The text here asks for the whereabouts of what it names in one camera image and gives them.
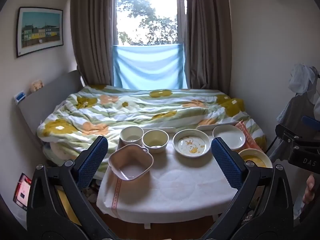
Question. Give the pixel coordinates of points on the white tablecloth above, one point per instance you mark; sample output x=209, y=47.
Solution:
x=175, y=185

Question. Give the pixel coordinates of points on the cream round bowl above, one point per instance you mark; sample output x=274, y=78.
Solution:
x=155, y=140

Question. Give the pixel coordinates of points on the floral blanket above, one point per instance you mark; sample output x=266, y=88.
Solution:
x=125, y=110

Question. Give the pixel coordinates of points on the brown curtain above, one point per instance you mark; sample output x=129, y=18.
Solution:
x=92, y=30
x=207, y=35

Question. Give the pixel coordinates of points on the small plush toy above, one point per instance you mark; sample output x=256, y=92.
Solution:
x=36, y=85

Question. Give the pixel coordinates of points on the grey headboard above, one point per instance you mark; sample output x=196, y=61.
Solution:
x=42, y=105

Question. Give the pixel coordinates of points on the duck print plate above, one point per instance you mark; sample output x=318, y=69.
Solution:
x=191, y=143

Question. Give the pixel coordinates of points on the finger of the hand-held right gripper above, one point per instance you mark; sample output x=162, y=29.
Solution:
x=287, y=134
x=311, y=122

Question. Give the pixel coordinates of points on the person's right hand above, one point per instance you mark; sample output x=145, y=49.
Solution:
x=309, y=190

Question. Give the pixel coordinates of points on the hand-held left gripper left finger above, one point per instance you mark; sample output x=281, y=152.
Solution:
x=93, y=160

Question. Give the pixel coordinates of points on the framed picture of houses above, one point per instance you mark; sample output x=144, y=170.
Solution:
x=40, y=30

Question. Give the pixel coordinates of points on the yellow rimmed bowl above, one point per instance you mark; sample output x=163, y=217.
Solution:
x=255, y=158

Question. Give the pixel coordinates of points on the orange floral cloth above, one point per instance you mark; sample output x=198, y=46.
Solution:
x=250, y=140

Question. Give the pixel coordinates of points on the window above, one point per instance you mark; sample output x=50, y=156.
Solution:
x=147, y=12

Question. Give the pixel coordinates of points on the light blue cloth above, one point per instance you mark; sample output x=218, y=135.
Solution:
x=150, y=67

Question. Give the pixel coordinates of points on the red box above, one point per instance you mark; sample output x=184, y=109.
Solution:
x=22, y=192

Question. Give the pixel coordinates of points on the white cup left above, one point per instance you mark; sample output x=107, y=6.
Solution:
x=131, y=135

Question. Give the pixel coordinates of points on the white table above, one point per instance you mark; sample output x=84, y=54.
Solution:
x=175, y=221

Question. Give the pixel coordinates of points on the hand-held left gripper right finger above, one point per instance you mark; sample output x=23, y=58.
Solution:
x=225, y=163

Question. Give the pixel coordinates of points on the white hanging cloth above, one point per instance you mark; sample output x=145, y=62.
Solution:
x=301, y=78

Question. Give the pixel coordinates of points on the grey hanging garment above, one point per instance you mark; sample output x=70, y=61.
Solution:
x=295, y=112

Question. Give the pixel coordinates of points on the small blue item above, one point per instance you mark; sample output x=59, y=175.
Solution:
x=20, y=97

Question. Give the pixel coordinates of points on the plain white plate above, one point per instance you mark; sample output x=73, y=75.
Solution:
x=228, y=136

